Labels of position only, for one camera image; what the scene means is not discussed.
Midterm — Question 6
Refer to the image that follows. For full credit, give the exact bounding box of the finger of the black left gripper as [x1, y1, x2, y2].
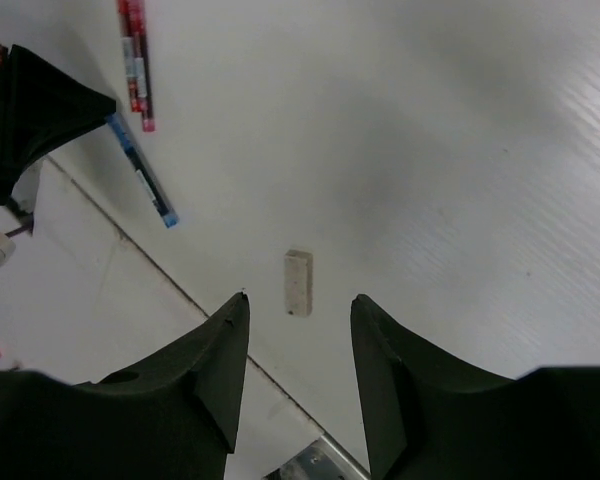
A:
[0, 45, 116, 205]

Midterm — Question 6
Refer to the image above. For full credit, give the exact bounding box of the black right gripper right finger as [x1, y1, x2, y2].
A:
[350, 295, 600, 479]

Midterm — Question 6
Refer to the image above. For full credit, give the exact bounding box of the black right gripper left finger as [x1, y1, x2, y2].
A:
[0, 293, 250, 479]

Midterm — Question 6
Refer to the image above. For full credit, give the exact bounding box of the grey speckled eraser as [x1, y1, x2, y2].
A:
[284, 249, 313, 318]

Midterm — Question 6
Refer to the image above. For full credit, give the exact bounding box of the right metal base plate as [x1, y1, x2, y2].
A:
[263, 434, 371, 480]

